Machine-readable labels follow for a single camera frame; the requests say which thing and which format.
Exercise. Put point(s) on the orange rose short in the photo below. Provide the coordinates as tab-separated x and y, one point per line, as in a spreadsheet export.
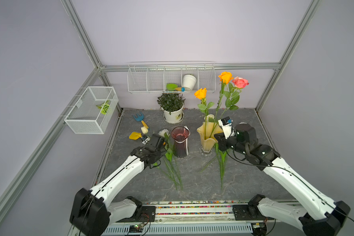
204	107

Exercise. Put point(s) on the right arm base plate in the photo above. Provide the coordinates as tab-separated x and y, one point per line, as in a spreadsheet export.
248	213

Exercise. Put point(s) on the cream tulip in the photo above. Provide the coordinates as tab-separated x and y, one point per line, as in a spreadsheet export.
144	130

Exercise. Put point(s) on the yellow wavy glass vase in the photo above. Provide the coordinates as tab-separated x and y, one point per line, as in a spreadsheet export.
207	131

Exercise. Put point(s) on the orange rose tall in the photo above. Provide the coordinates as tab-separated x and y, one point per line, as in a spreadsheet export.
226	90

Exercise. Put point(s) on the cream rose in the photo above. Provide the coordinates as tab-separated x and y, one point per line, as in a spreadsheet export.
210	118

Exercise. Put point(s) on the potted green plant white pot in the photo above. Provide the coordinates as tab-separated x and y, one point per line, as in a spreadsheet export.
172	105

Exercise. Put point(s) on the aluminium rail frame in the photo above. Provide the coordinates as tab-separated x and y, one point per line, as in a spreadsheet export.
199	212

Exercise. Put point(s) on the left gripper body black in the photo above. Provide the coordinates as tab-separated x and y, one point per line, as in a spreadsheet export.
159	153

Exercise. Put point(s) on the white wire wall shelf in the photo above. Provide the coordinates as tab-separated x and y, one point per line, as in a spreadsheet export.
148	77

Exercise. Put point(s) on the pink tulip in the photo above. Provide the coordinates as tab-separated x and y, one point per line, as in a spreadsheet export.
172	170

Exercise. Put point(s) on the white empty flower pot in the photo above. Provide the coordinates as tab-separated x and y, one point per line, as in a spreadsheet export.
189	82

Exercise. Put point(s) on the dark red glass vase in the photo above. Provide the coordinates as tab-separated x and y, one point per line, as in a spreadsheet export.
180	136

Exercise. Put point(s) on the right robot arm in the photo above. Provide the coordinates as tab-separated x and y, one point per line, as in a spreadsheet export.
317	215

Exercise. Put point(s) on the pink rose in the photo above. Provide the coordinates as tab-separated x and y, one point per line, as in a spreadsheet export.
238	84
221	156

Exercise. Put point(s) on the yellow toy shovel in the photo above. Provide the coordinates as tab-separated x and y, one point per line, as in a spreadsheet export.
135	136

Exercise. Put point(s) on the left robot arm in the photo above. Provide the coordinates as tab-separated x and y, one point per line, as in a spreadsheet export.
93	210

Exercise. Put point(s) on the green toy trowel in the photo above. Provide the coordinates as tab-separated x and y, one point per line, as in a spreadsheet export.
174	87

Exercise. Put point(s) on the white wire side basket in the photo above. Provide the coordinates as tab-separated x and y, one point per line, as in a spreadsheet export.
92	111

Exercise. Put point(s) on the blue toy rake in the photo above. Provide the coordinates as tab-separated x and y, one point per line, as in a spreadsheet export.
140	118

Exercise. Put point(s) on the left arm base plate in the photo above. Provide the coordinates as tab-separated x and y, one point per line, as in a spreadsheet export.
143	214

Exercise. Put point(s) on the pink rose lying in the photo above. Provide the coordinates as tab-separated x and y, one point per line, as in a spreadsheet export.
221	156

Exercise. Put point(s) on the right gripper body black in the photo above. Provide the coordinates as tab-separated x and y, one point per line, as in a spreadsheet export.
232	143

